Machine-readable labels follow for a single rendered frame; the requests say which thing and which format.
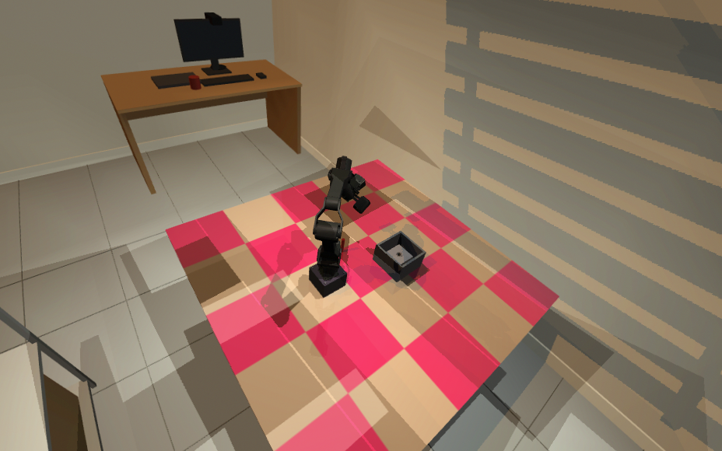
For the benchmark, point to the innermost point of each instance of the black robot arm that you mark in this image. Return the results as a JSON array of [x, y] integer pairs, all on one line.
[[329, 253]]

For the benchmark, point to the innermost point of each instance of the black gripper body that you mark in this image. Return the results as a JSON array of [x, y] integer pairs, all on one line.
[[361, 204]]

